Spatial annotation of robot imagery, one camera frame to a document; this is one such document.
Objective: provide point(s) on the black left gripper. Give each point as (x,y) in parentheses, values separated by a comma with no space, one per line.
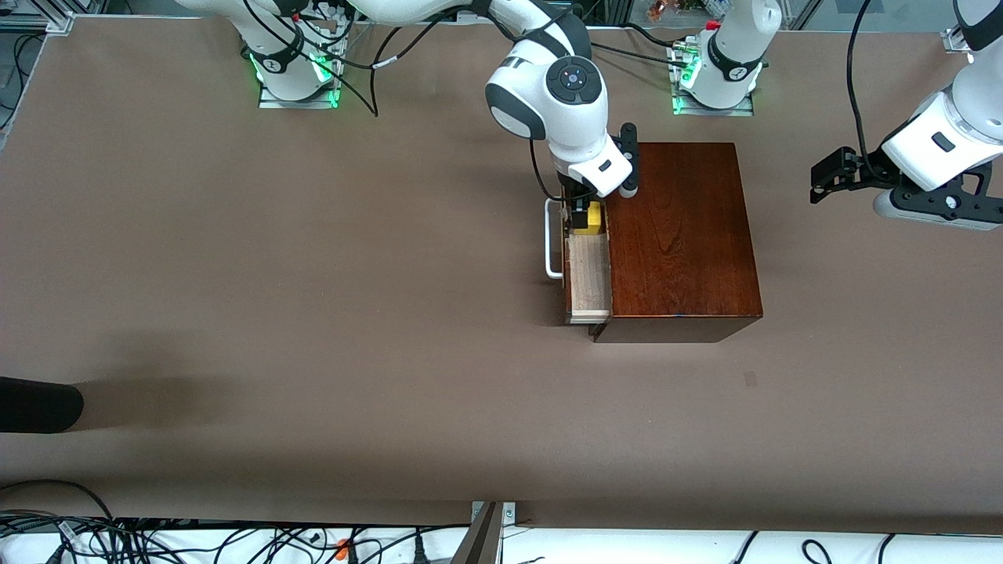
(872,171)

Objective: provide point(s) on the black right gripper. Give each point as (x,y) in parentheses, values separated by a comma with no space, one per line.
(578,205)

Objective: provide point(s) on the yellow block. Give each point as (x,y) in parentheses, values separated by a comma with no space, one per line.
(597,219)

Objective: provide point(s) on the wooden drawer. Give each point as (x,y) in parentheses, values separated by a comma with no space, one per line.
(588,282)

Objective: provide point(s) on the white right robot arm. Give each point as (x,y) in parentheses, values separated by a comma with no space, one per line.
(548,102)

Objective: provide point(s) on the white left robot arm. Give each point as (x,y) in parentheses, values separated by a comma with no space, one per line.
(729,55)

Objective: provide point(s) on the dark brown wooden cabinet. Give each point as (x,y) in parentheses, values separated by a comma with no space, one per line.
(689,258)

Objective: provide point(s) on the brown paper table cover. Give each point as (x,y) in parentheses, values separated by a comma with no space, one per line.
(313,313)

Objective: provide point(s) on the grey metal strut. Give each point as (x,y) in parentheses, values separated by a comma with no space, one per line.
(479,544)

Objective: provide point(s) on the black padded object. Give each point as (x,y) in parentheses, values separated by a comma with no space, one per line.
(39,403)

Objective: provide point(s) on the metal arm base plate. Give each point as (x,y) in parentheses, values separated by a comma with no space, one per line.
(744,112)
(266,102)

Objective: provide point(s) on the aluminium frame profile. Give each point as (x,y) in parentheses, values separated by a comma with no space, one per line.
(962,37)
(31,23)

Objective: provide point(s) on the small metal bracket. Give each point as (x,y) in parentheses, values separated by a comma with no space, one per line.
(509,513)

